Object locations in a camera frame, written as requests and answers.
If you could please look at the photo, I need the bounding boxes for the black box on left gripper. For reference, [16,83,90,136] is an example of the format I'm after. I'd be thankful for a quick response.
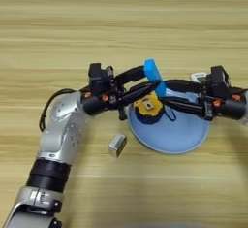
[88,62,114,92]

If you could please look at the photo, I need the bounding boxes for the light blue round plate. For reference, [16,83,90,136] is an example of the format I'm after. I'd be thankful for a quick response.
[128,89,211,155]

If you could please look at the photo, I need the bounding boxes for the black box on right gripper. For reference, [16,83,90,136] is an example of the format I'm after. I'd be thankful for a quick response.
[210,65,233,99]

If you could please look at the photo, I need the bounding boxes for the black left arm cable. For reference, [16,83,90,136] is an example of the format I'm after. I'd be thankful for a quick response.
[38,88,78,133]

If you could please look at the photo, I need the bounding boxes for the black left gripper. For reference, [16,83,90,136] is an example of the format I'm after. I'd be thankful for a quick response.
[81,65,161,120]

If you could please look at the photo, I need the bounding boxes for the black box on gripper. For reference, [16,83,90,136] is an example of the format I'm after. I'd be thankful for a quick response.
[210,65,233,99]
[88,62,114,92]

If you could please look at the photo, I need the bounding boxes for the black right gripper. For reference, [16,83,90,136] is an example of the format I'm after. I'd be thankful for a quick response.
[159,79,246,122]

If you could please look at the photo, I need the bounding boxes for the yellow black tape measure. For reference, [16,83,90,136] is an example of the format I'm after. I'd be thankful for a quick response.
[133,91,177,125]

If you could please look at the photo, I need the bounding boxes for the small silver metal box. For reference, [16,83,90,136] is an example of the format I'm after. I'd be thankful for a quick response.
[108,133,128,158]

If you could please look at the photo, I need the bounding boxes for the blue rectangular block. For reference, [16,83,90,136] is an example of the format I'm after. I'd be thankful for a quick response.
[143,58,168,98]

